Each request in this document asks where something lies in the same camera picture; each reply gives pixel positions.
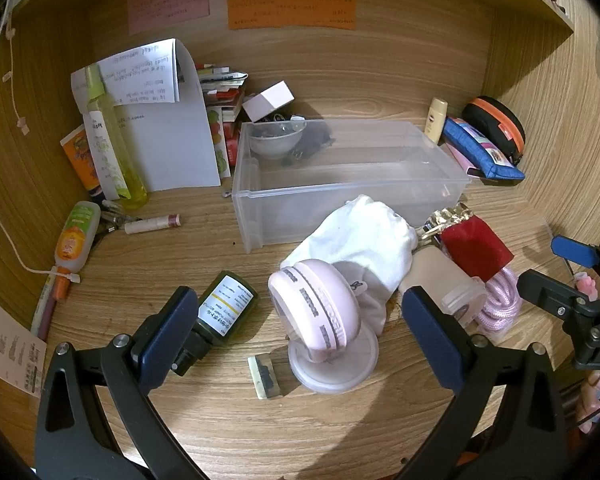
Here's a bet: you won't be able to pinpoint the red cloth pouch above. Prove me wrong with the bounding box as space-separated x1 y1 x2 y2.
440 217 515 282

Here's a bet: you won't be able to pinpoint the wooden desktop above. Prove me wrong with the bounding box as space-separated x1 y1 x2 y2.
27 72 583 480

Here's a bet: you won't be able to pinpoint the orange green squeeze bottle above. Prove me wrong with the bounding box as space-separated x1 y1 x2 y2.
53 201 102 303

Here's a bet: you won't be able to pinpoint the small grey eraser block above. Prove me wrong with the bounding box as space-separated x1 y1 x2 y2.
247 353 282 401

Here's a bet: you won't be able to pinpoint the orange paper wall note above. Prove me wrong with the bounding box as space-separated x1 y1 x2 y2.
227 0 357 32

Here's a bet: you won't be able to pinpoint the black tangled cable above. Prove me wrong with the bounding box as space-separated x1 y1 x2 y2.
280 120 337 168

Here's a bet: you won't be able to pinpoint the white floral tube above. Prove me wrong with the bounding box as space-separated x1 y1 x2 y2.
82 110 131 201

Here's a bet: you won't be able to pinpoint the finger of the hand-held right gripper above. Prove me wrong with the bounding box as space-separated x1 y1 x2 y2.
551 236 600 269
517 269 600 319

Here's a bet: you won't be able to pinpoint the beige plastic bottle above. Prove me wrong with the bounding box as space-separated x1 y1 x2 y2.
397 247 488 332

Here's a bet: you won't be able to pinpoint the white printed receipt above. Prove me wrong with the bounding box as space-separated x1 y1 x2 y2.
0 287 47 398

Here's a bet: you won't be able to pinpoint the clear plastic storage box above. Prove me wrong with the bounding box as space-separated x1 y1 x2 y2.
231 120 473 254

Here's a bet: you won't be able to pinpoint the pink rope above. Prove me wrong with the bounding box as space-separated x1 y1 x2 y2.
474 266 523 338

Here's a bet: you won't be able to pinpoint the pink flat packet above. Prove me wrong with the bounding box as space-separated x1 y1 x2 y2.
447 142 482 177

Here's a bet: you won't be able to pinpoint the black orange zip case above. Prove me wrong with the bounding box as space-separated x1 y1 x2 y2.
461 96 527 167

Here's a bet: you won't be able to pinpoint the small yellow lotion bottle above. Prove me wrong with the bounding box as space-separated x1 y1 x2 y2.
424 98 449 144

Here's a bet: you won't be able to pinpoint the red pen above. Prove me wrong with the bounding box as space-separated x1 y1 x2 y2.
31 270 63 342

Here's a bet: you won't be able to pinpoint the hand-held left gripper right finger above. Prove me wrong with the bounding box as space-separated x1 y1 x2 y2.
395 286 568 480

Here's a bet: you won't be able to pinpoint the blue pencil case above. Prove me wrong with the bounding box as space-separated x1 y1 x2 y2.
442 116 526 181

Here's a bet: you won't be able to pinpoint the pink lip balm stick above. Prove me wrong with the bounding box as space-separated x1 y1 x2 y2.
124 213 182 235

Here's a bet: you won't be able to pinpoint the white cable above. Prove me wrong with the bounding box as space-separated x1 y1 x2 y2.
0 5 81 286

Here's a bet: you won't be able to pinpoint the metal binder clips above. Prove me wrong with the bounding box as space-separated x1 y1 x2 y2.
96 199 143 235

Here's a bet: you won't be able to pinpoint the small white box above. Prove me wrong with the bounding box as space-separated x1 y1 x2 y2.
242 81 295 122

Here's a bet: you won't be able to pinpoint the folded white paper sheet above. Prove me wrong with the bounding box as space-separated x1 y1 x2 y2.
71 38 222 193

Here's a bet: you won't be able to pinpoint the yellow green spray bottle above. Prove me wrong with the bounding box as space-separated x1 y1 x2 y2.
84 65 149 211

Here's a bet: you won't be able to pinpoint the pink paper wall note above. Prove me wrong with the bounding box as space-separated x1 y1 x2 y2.
127 0 211 36

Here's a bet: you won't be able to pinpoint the dark green bottle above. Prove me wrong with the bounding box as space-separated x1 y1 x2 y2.
171 270 258 377

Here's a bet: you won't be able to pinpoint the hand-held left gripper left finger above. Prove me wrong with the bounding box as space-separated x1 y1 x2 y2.
34 286 201 480

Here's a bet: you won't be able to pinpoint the white cloth bag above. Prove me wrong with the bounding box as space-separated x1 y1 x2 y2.
280 194 418 338

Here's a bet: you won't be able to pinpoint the pink desk fan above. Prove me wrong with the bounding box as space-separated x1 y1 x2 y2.
268 258 381 394

